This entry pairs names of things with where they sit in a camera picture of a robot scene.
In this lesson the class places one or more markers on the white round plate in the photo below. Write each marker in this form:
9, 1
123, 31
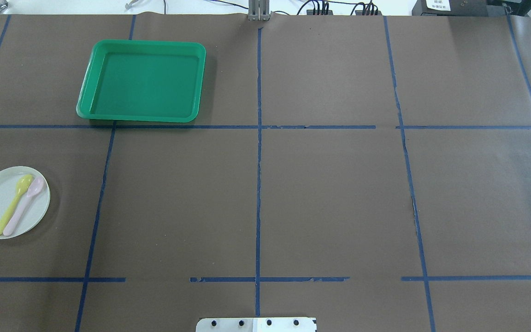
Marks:
36, 207

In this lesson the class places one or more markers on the green plastic tray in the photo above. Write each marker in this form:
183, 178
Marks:
140, 80

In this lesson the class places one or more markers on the black usb hub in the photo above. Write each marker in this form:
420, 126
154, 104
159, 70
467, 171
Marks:
320, 9
366, 9

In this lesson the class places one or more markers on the pink plastic spoon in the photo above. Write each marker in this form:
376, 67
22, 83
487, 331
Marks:
35, 188

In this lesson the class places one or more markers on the yellow plastic spoon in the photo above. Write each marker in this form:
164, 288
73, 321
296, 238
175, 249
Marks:
21, 187

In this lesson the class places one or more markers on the aluminium profile post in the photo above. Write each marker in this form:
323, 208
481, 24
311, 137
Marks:
259, 10

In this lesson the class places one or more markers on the white camera stand pillar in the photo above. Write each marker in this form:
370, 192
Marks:
257, 324

